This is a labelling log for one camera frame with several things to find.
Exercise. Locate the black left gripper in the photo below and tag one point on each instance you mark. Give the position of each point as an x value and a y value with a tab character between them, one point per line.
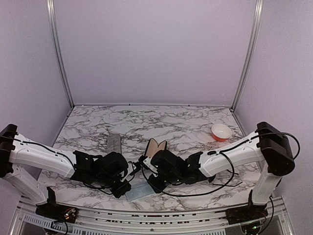
117	193

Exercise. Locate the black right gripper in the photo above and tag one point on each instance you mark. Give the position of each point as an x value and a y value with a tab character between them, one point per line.
158	187

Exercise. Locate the black glasses case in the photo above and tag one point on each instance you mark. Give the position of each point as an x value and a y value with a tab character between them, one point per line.
153	147

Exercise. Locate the grey marbled glasses case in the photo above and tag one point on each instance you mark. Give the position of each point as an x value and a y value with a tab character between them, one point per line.
114	143

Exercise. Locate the light blue cloth front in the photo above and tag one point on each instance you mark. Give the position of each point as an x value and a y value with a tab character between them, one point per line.
138	191

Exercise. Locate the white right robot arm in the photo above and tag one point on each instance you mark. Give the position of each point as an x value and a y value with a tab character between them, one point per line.
266	144

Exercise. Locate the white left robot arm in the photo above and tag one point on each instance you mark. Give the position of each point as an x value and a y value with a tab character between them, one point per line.
16	150

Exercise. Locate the black rimless sunglasses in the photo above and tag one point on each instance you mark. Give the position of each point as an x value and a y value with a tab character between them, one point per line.
227	184

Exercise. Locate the orange bowl white inside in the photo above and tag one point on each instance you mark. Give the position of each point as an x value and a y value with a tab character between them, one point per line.
221	132

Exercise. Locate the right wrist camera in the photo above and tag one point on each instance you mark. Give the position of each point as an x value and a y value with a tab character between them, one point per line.
145	162

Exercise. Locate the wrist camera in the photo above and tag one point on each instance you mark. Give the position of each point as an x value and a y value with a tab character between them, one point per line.
135	167
145	162

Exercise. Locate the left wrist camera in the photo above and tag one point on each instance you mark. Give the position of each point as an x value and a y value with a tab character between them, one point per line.
135	167

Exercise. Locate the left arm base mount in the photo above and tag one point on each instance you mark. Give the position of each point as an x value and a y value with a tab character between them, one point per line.
51	209

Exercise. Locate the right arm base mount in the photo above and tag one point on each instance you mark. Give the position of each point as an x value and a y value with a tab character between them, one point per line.
246	213

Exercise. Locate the aluminium front rail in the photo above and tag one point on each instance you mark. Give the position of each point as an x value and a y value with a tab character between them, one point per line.
92	221

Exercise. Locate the aluminium frame post left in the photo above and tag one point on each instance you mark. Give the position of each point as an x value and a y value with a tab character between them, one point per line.
58	51

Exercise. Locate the aluminium frame post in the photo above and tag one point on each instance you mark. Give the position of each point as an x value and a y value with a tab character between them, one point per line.
249	54
58	51

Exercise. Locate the aluminium frame post right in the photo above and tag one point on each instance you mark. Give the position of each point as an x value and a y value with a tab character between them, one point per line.
249	54

